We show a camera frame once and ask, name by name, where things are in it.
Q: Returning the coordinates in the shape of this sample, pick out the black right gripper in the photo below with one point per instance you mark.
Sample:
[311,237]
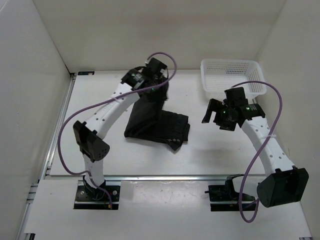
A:
[214,105]

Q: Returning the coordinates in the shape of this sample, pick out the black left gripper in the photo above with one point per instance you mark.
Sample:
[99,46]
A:
[162,96]

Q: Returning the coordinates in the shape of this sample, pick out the black trousers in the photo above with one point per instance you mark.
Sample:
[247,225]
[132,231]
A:
[148,121]

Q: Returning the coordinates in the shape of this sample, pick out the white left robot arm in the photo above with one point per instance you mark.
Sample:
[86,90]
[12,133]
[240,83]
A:
[89,134]

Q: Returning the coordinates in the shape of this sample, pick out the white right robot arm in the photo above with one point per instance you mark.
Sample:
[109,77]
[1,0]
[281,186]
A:
[284,182]

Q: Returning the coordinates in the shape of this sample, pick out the white perforated plastic basket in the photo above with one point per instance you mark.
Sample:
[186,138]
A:
[218,75]

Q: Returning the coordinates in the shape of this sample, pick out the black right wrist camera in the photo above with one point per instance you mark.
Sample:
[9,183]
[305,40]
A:
[235,97]

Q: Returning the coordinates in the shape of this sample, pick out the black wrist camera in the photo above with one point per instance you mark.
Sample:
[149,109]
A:
[235,97]
[156,66]

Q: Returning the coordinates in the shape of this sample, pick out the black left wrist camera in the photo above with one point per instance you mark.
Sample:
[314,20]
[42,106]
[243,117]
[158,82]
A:
[156,66]

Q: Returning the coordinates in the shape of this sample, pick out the aluminium table edge rail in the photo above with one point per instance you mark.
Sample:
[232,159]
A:
[135,178]

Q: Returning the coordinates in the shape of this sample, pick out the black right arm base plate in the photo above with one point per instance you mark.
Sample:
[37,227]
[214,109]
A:
[224,198]

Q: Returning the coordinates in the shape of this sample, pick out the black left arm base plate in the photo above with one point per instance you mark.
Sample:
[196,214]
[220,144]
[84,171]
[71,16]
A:
[99,200]

